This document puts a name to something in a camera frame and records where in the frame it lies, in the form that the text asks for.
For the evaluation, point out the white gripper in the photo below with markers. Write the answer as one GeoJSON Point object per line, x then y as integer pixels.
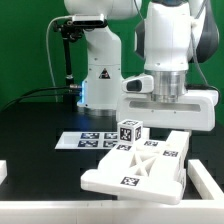
{"type": "Point", "coordinates": [195, 110]}

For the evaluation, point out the white small cube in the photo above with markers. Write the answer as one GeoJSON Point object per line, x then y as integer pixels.
{"type": "Point", "coordinates": [129, 131]}

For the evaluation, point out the white chair back frame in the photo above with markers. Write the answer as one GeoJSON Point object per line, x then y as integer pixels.
{"type": "Point", "coordinates": [148, 170]}

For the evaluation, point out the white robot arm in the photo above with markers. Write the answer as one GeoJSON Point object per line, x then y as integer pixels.
{"type": "Point", "coordinates": [174, 34]}

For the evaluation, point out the white obstacle fence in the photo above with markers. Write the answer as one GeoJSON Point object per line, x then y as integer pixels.
{"type": "Point", "coordinates": [207, 209]}

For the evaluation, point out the white block at left edge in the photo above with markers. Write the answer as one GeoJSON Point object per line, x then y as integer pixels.
{"type": "Point", "coordinates": [3, 170]}

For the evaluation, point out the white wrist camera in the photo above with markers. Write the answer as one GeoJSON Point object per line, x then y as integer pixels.
{"type": "Point", "coordinates": [138, 84]}

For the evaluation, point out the white marker base plate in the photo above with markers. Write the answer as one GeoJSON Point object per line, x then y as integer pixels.
{"type": "Point", "coordinates": [86, 140]}

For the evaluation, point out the background camera on stand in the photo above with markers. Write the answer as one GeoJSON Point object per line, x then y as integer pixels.
{"type": "Point", "coordinates": [89, 21]}

